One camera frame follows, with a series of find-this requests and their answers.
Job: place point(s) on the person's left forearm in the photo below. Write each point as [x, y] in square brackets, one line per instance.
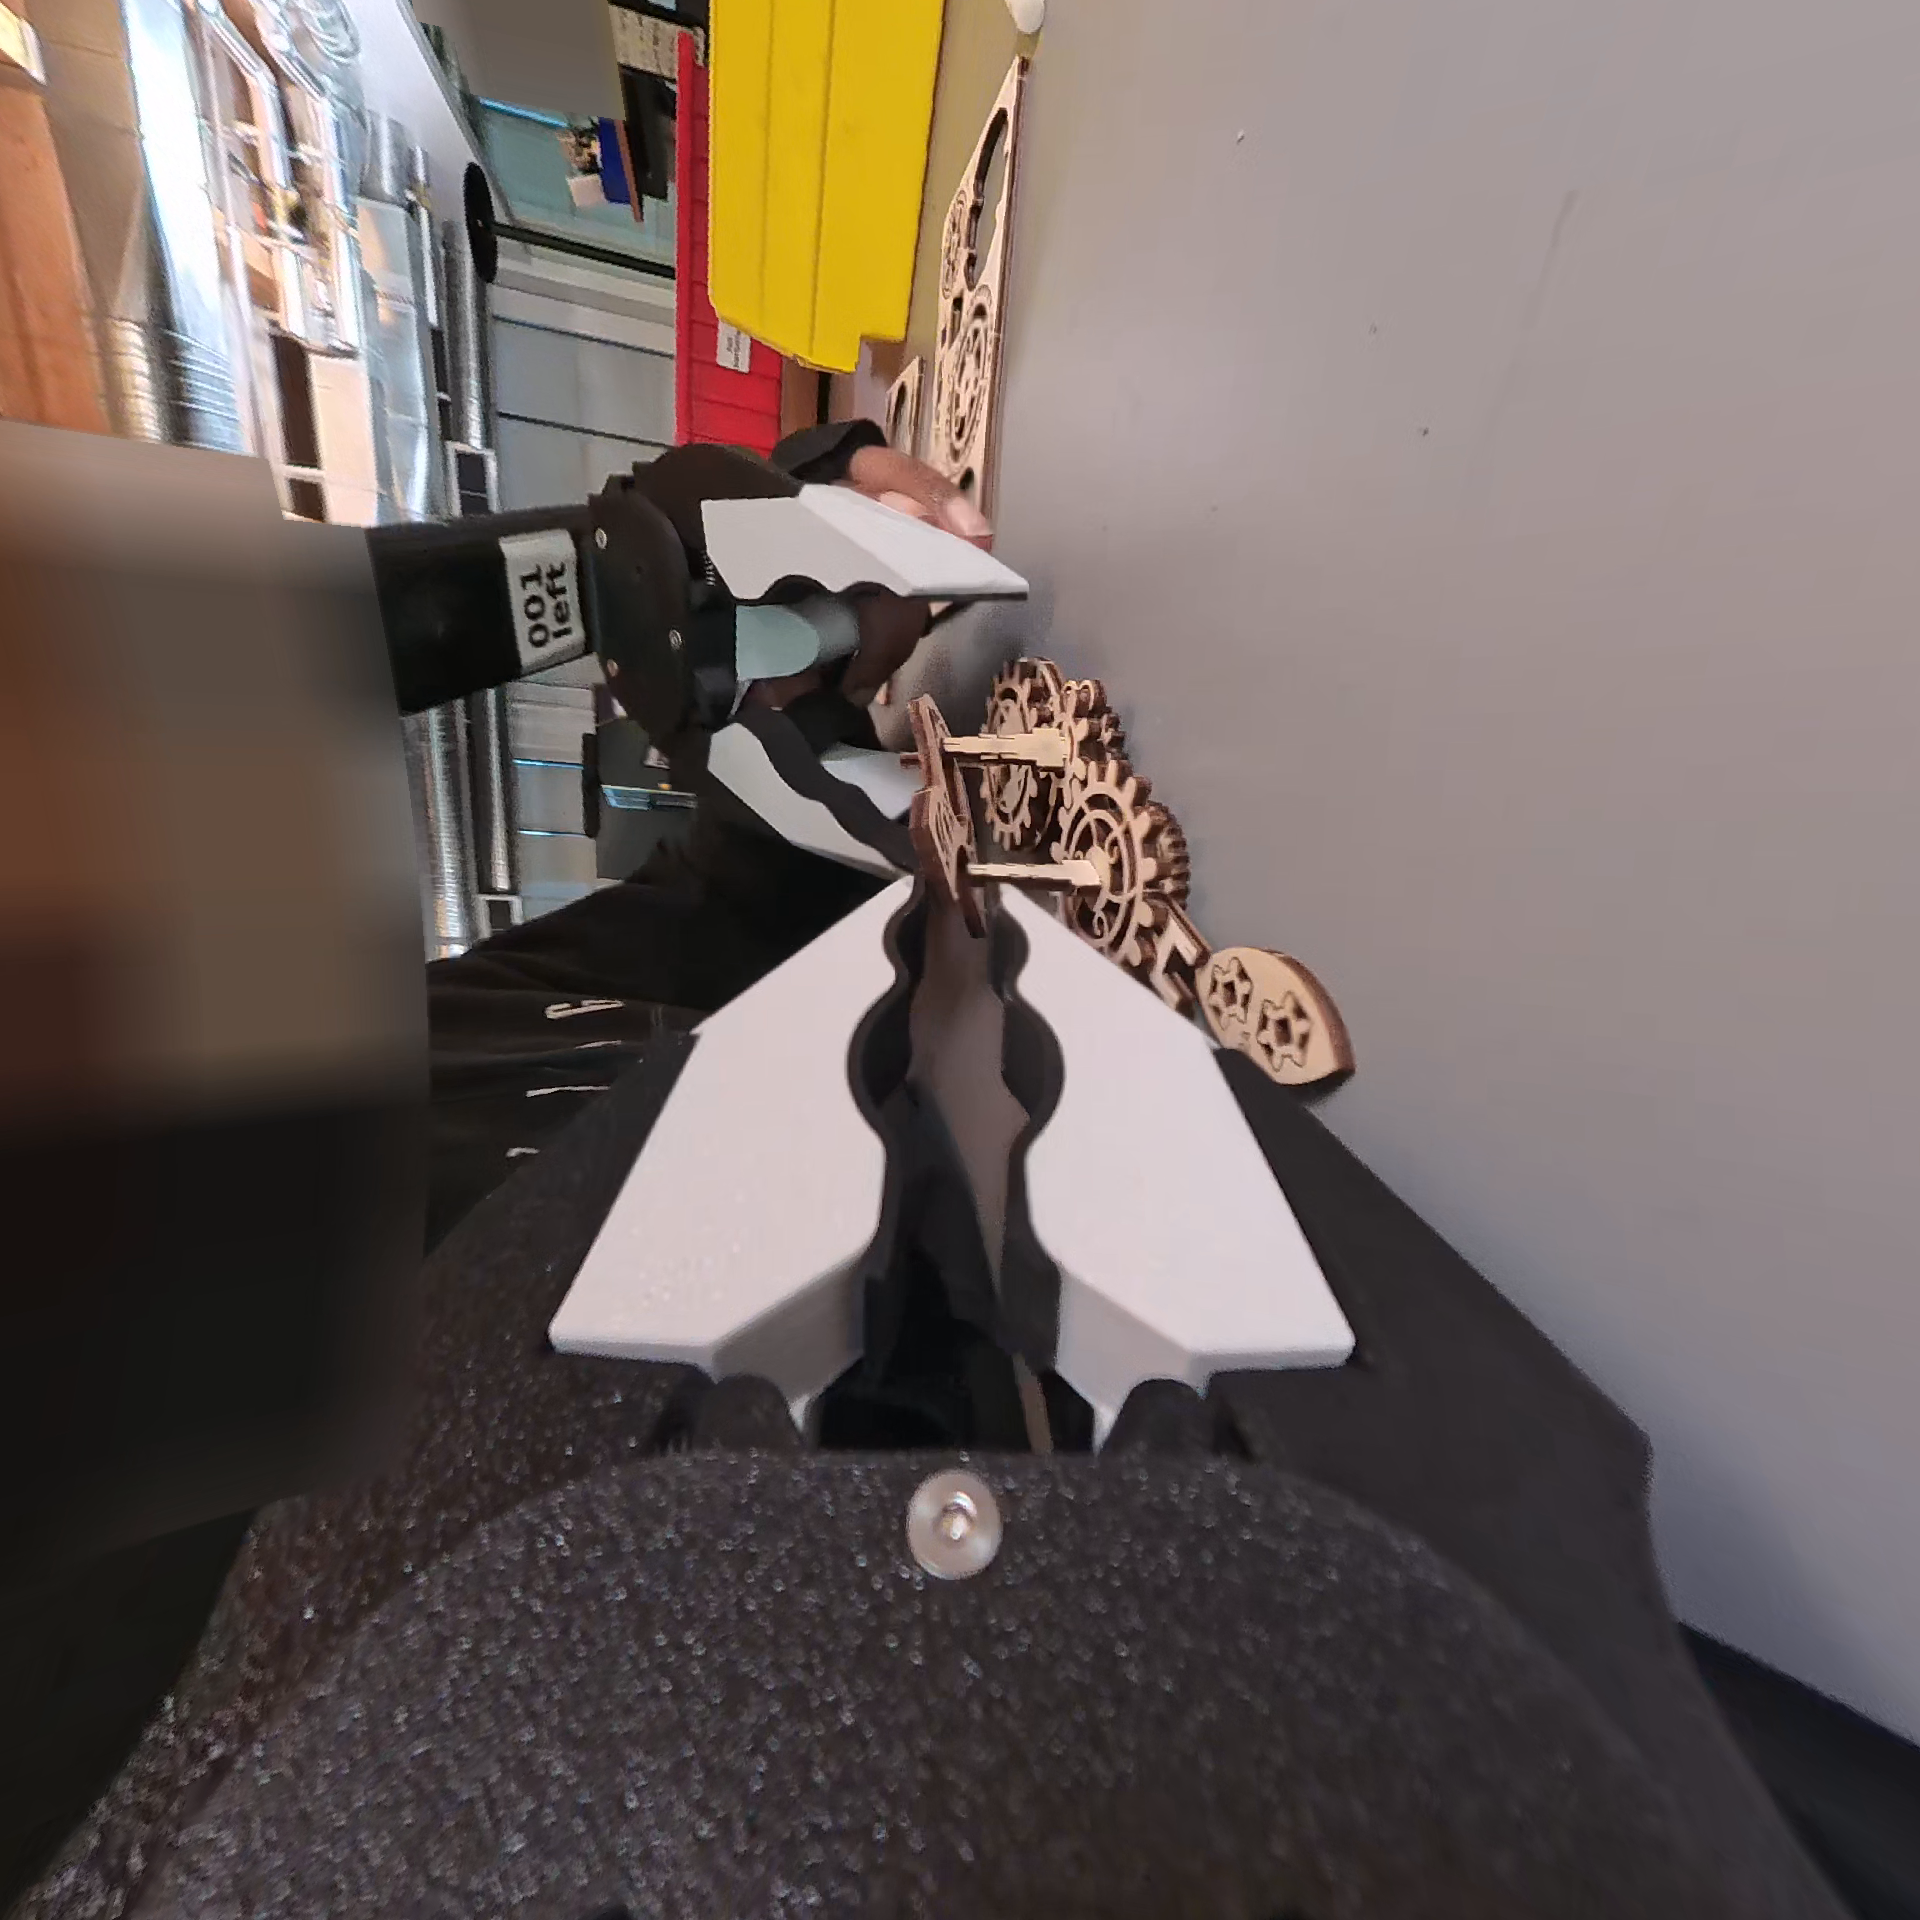
[750, 901]

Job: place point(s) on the wooden leaf piece with stars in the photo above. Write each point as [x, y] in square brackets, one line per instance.
[1284, 1021]

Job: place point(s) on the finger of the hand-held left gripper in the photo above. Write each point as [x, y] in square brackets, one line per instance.
[886, 546]
[862, 819]

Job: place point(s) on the wooden cutout puzzle sheet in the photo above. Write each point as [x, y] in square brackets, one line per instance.
[905, 406]

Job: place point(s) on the silver ventilation duct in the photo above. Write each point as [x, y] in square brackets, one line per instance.
[165, 360]
[458, 840]

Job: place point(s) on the wooden sheet with large gear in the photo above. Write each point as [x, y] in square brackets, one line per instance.
[975, 329]

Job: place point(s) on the row of red bins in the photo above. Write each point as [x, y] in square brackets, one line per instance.
[721, 389]

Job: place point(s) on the wooden ornate bracket piece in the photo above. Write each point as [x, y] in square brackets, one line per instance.
[945, 840]

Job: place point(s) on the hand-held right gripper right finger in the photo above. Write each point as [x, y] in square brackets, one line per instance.
[1186, 1200]

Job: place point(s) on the wooden gear clock assembly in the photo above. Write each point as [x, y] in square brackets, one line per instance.
[1110, 856]

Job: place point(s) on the nested yellow plastic bins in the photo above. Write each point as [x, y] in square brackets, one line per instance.
[810, 166]

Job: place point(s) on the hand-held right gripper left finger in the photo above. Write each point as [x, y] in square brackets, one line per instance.
[735, 1200]

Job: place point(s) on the person's left hand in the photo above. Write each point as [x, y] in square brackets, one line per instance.
[922, 488]

